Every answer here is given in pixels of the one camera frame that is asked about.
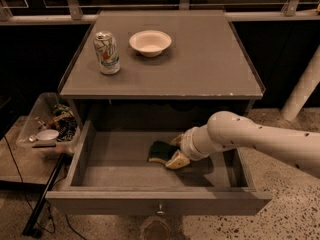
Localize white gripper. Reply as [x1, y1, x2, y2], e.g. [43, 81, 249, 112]
[165, 127, 209, 170]

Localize green and yellow sponge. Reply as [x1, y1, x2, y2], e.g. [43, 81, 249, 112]
[148, 141, 178, 164]

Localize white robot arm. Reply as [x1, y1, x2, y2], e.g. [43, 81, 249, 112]
[165, 111, 320, 178]

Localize metal drawer knob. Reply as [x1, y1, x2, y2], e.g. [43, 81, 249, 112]
[156, 204, 166, 216]

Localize open grey top drawer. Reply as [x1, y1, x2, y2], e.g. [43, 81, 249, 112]
[46, 121, 271, 216]

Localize grey cabinet counter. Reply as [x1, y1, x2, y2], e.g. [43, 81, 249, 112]
[60, 11, 264, 130]

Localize white bowl on counter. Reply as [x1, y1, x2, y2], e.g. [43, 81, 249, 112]
[129, 30, 172, 58]

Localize colourful snack bags in bin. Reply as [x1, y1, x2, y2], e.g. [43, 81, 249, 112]
[49, 104, 77, 142]

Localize soda can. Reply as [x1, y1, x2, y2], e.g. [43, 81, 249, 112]
[93, 31, 120, 75]

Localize small white bowl in bin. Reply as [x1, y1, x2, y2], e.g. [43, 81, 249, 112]
[36, 129, 59, 141]

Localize clear plastic bin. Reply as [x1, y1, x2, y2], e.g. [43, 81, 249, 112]
[16, 93, 80, 159]

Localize low side shelf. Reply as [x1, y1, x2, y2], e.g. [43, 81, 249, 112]
[0, 116, 56, 184]

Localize black metal bar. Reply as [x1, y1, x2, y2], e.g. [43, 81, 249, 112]
[22, 153, 66, 236]

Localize metal window railing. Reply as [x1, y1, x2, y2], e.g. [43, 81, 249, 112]
[0, 0, 320, 25]

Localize black cable on floor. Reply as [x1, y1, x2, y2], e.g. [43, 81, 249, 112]
[2, 135, 88, 240]

